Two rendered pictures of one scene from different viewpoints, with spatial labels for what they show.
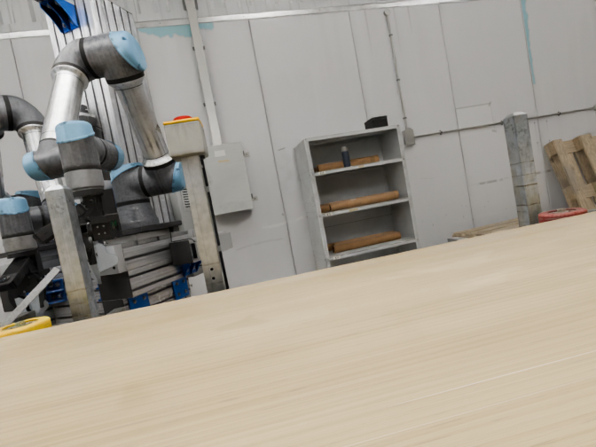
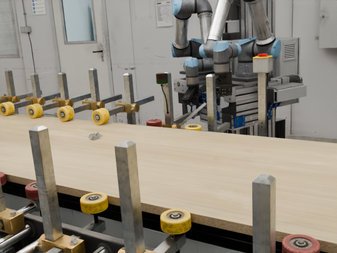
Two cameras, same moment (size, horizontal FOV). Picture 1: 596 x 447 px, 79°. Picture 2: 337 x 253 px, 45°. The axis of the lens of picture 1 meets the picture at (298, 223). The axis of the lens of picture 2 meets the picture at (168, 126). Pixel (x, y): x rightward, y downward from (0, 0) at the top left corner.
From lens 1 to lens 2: 1.18 m
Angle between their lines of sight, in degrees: 41
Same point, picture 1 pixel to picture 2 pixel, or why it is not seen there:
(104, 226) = (225, 90)
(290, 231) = not seen: outside the picture
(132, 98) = (254, 8)
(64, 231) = (209, 93)
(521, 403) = not seen: hidden behind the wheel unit
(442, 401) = (256, 174)
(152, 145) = (261, 33)
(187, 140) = (261, 67)
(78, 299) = (210, 120)
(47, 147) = (209, 44)
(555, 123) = not seen: outside the picture
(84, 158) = (222, 59)
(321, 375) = (246, 166)
